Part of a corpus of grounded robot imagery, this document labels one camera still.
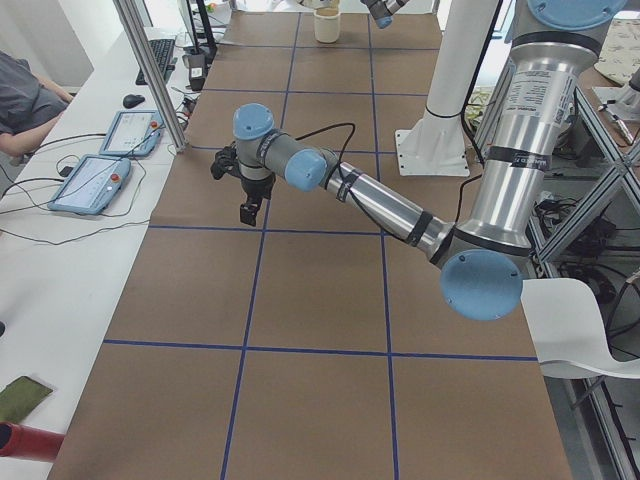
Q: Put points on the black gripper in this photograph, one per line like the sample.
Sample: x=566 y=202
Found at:
x=255 y=187

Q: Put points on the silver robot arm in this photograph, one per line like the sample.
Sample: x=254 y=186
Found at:
x=480 y=259
x=382 y=11

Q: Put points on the blue teach pendant far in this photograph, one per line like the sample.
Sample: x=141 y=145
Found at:
x=133 y=133

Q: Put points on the blue teach pendant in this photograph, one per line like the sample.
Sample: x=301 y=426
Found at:
x=92 y=185
x=133 y=133

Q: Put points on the blue teach pendant near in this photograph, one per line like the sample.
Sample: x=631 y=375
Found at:
x=92 y=185

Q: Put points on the black power adapter box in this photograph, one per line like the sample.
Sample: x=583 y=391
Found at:
x=197 y=70

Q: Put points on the black computer mouse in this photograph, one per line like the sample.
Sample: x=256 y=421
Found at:
x=132 y=100

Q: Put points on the black keyboard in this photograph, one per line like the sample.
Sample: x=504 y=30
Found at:
x=163 y=53

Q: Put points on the cream oval bin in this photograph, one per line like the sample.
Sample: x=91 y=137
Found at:
x=327 y=25

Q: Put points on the person in grey shirt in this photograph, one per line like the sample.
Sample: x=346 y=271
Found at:
x=31 y=105

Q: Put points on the green bean bag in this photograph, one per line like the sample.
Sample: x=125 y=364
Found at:
x=21 y=397

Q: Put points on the red cylinder bottle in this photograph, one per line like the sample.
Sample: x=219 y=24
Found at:
x=28 y=443

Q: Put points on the white plastic chair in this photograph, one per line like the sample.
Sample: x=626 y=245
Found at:
x=568 y=333

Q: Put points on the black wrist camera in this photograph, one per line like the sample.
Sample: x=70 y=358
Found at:
x=225 y=163

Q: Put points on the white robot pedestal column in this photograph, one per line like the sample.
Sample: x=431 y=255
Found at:
x=435 y=146

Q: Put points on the aluminium frame post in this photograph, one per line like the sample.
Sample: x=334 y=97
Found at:
x=134 y=29

